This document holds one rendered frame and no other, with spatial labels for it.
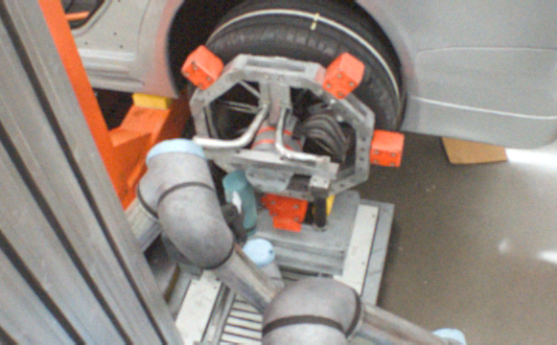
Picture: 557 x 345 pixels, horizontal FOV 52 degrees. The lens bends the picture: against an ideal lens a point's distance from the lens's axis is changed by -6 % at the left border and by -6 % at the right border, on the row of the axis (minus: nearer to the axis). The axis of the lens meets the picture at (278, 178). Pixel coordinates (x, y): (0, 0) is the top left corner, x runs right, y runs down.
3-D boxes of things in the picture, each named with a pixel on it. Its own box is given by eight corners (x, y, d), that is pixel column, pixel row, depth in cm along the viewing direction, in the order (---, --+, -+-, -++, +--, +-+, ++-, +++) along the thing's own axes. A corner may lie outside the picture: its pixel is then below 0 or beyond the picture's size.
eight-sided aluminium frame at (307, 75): (368, 195, 201) (378, 70, 159) (365, 211, 197) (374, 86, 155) (214, 170, 212) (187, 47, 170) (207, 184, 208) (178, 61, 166)
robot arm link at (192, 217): (214, 224, 102) (309, 320, 139) (199, 177, 108) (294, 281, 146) (155, 254, 103) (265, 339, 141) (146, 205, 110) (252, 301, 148)
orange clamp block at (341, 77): (345, 82, 167) (365, 64, 160) (340, 102, 162) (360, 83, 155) (325, 69, 165) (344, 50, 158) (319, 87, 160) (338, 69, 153)
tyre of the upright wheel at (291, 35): (445, 85, 188) (287, -51, 165) (439, 138, 174) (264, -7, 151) (315, 165, 236) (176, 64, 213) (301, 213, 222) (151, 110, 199)
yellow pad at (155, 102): (181, 85, 226) (178, 76, 222) (168, 110, 218) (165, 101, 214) (149, 81, 229) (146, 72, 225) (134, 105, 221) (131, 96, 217)
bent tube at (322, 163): (341, 119, 168) (342, 91, 160) (327, 171, 156) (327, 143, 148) (281, 110, 172) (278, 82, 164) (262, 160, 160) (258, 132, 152)
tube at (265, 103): (273, 109, 172) (270, 80, 164) (254, 159, 161) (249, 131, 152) (215, 101, 176) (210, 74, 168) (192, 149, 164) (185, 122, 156)
